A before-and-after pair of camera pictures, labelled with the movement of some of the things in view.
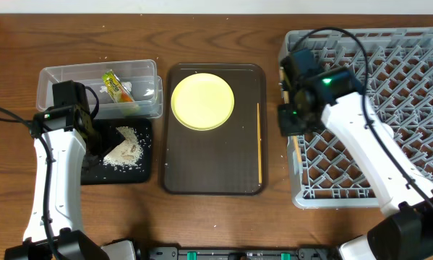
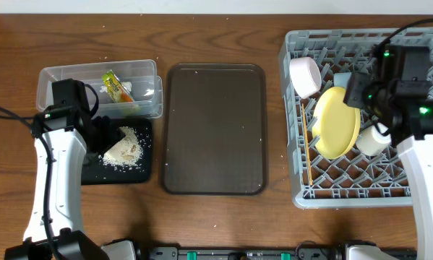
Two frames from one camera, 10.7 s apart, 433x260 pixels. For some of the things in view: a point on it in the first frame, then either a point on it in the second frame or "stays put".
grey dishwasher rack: (407, 69) stays put
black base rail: (301, 252) stays put
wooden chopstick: (287, 102) to (309, 162)
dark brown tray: (222, 161) stays put
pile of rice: (129, 152) stays put
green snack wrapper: (118, 92) stays put
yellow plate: (202, 101) to (336, 124)
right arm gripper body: (286, 120) to (356, 95)
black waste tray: (104, 173) stays put
